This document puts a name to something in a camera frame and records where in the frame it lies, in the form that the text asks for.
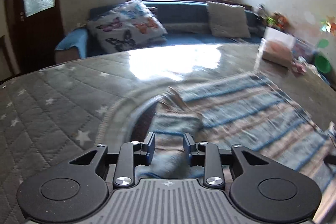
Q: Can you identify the striped blue pink sweater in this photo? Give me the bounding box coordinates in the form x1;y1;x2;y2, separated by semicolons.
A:
135;73;335;190

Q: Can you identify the grey quilted star tablecloth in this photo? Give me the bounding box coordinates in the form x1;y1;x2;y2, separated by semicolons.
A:
1;43;335;223

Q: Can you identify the butterfly print pillow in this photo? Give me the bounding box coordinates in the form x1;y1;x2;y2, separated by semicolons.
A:
87;0;167;54

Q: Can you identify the white tissue box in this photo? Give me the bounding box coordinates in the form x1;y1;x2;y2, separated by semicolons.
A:
259;27;295;68

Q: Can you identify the blue sofa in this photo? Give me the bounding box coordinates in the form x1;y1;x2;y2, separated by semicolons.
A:
55;0;265;63

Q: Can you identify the beige cushion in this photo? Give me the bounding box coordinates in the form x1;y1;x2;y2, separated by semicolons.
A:
207;1;251;38

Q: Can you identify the green plastic bowl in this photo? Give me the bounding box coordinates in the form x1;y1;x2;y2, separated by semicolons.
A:
314;53;331;74

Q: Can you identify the yellow plush toy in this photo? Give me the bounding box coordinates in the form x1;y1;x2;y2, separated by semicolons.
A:
266;13;279;27

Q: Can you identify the orange plush toy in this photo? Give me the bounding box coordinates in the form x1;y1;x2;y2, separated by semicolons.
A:
274;13;289;30

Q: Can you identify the black white plush toy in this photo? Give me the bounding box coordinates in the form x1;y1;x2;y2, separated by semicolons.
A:
255;4;267;18

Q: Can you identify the dark wooden door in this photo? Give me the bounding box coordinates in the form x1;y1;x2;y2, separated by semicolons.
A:
5;0;64;74

